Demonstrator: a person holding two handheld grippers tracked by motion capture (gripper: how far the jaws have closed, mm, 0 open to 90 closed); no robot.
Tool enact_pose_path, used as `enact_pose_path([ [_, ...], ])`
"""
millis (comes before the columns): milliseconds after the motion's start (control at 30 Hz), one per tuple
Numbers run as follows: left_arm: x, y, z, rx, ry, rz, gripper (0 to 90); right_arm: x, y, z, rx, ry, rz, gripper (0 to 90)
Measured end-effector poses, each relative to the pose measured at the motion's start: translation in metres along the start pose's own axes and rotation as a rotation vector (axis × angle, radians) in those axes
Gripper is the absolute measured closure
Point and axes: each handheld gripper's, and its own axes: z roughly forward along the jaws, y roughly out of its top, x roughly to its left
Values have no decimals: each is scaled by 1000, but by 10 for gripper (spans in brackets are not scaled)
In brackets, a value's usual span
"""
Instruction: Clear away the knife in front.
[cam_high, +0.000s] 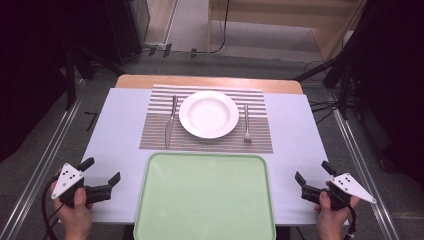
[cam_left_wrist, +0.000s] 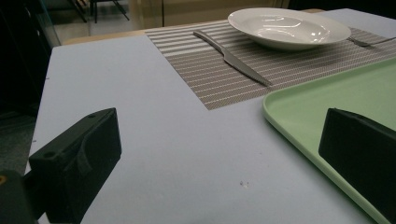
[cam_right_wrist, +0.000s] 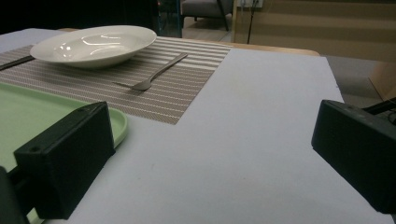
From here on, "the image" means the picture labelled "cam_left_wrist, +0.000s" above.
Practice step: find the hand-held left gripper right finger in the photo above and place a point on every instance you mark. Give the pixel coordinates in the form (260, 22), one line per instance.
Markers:
(364, 155)

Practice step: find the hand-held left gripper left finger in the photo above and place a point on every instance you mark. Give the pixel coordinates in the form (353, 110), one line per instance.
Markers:
(77, 161)

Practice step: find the light green plastic tray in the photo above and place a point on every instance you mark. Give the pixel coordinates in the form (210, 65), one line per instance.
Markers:
(311, 105)

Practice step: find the steel fork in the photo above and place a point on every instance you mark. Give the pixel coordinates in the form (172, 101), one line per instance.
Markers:
(362, 43)

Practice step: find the white deep plate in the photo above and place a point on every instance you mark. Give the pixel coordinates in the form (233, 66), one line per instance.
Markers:
(289, 29)

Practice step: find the steel table knife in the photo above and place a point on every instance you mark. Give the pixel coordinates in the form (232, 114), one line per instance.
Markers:
(232, 59)

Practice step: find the pale blue table board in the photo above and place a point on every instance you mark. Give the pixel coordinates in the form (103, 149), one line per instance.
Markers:
(155, 140)

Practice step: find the wooden table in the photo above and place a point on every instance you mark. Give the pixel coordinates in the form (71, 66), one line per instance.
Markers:
(102, 36)

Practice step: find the grey chair with black legs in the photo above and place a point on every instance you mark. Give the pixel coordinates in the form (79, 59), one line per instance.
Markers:
(95, 11)

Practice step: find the brown striped woven placemat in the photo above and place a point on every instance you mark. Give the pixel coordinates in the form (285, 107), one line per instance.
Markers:
(202, 71)

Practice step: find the beige wooden cabinet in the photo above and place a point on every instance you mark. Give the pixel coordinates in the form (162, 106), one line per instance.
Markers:
(202, 11)

